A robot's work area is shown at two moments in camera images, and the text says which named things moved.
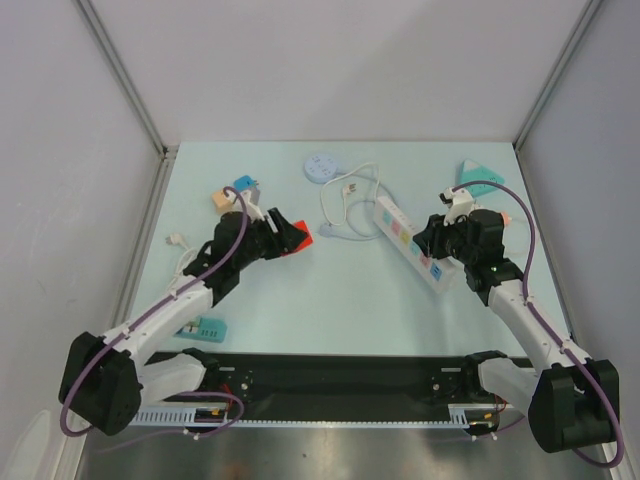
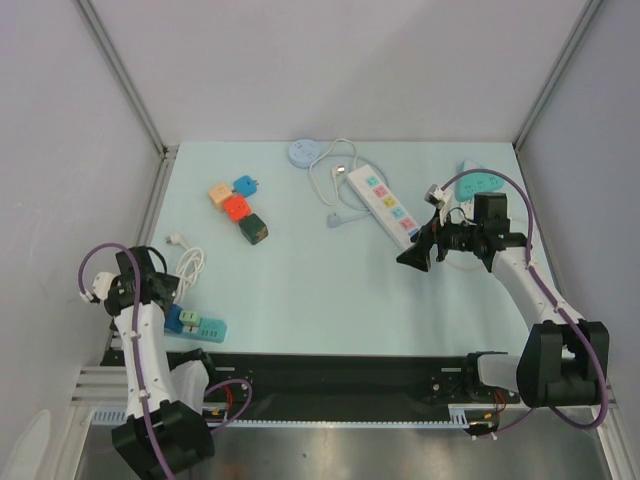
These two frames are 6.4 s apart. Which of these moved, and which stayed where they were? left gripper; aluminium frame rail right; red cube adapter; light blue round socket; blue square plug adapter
Moved: left gripper; light blue round socket; red cube adapter
Stayed: aluminium frame rail right; blue square plug adapter
